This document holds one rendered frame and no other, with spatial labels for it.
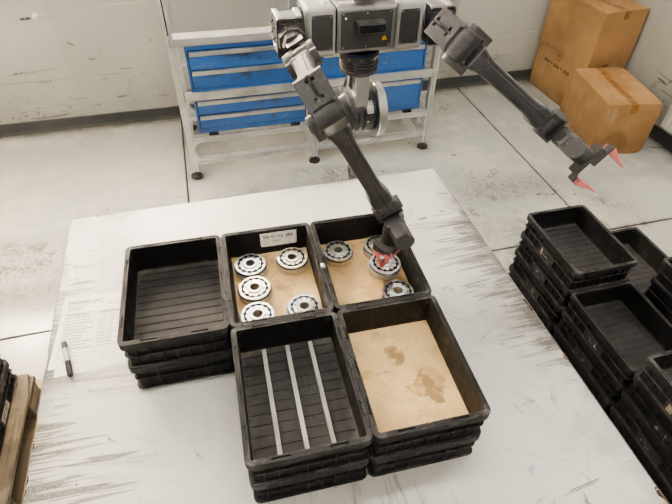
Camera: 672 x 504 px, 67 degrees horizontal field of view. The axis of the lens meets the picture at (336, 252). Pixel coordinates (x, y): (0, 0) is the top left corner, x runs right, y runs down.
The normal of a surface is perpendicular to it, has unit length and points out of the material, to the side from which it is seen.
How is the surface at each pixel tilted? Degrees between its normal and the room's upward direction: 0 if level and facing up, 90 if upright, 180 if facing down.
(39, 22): 90
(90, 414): 0
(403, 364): 0
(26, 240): 0
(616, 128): 90
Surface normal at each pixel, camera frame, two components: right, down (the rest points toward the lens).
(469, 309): 0.02, -0.73
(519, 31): 0.26, 0.67
